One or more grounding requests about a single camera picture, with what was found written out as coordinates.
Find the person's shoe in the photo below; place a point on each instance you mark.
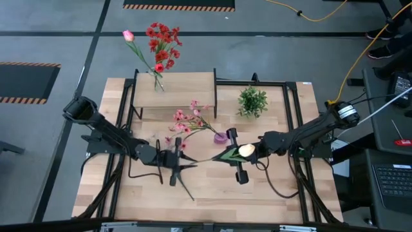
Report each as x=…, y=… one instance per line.
x=381, y=53
x=378, y=33

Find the small purple glass vase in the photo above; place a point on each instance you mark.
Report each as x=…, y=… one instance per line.
x=220, y=138

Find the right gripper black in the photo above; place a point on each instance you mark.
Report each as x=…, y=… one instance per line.
x=234, y=138

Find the black device with label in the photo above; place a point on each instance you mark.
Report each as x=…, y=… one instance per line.
x=399, y=93

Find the person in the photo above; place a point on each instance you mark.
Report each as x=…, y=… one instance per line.
x=402, y=42

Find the black metal table frame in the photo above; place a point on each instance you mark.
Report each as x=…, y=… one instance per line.
x=273, y=83

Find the red flower bunch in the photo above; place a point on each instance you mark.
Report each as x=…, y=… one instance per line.
x=162, y=55

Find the silver frame bracket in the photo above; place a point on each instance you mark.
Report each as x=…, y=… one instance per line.
x=297, y=228
x=119, y=226

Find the black floor stand foot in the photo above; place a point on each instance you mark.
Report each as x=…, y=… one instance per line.
x=9, y=147

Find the green plant in white pot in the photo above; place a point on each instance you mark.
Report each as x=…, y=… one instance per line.
x=252, y=101

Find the dark desk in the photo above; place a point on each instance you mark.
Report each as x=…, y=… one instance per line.
x=375, y=158
x=383, y=135

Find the black orange-striped floor mat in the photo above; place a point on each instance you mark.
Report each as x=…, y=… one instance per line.
x=177, y=2
x=25, y=82

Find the cream tulip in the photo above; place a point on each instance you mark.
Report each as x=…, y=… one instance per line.
x=246, y=150

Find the pink tulip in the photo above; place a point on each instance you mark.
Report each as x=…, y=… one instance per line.
x=128, y=35

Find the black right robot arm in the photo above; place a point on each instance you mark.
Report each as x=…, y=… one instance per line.
x=305, y=132

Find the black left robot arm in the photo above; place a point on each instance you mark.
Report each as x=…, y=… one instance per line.
x=106, y=129

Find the tall clear glass vase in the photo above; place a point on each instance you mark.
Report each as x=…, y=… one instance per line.
x=158, y=84

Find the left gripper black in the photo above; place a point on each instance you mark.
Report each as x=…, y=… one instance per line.
x=169, y=159

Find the wooden shelf with black legs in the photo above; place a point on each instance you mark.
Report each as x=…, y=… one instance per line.
x=186, y=93

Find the black laptop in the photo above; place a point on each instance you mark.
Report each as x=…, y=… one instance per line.
x=394, y=183

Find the pink blossom spray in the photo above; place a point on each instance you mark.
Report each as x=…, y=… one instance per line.
x=179, y=115

